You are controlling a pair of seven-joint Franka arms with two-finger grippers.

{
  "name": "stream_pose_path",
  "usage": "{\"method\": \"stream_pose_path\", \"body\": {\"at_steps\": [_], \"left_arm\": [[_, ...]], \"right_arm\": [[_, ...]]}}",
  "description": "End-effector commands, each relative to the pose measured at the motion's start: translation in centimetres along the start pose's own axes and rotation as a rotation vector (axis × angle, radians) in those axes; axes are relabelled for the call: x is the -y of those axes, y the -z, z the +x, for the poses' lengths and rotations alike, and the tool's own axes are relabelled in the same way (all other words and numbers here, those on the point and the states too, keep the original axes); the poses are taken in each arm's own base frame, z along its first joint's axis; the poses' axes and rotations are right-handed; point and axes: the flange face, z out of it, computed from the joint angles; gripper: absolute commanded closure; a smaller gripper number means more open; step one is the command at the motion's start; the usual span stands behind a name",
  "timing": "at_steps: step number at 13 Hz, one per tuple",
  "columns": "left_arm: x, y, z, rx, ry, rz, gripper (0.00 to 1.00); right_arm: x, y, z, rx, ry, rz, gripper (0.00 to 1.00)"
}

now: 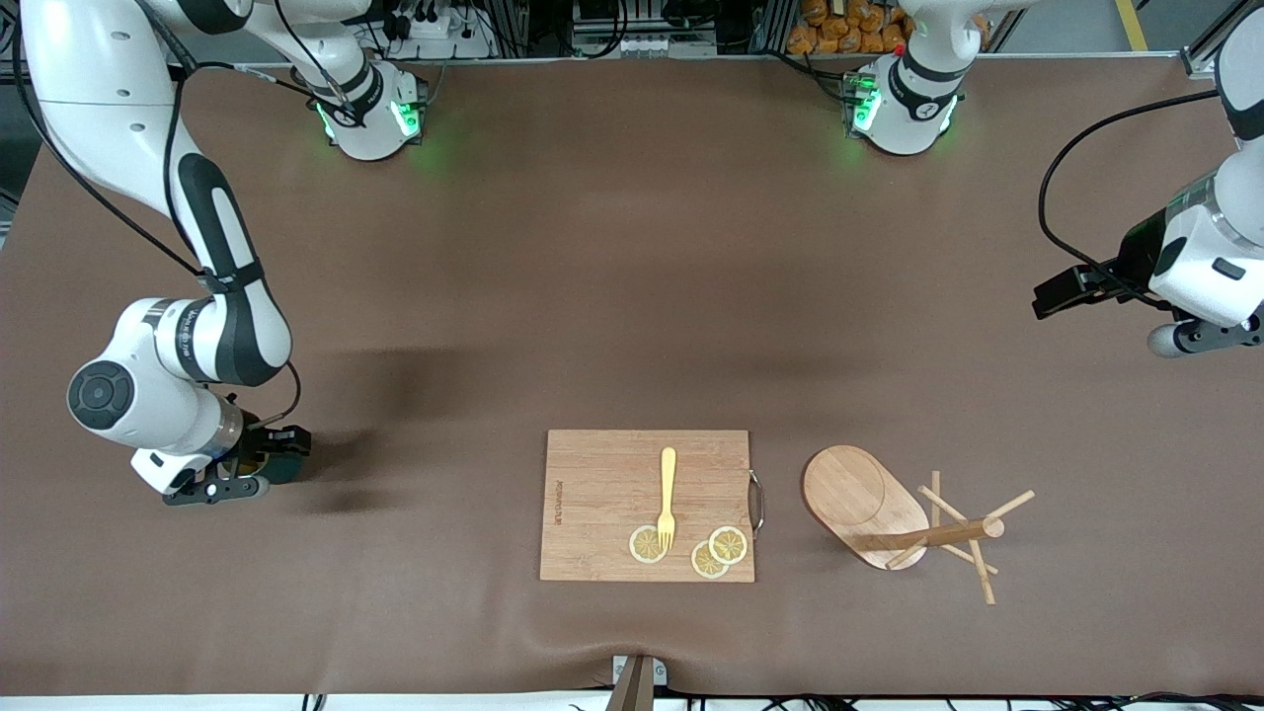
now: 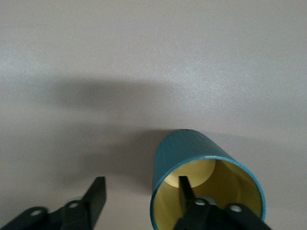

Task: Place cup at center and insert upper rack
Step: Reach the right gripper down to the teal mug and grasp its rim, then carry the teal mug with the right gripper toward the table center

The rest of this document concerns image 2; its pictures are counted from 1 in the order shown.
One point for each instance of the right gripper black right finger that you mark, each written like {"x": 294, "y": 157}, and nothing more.
{"x": 185, "y": 191}

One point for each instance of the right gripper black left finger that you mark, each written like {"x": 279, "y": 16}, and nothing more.
{"x": 96, "y": 198}

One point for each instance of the teal cup yellow inside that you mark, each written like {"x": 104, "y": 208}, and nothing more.
{"x": 184, "y": 148}

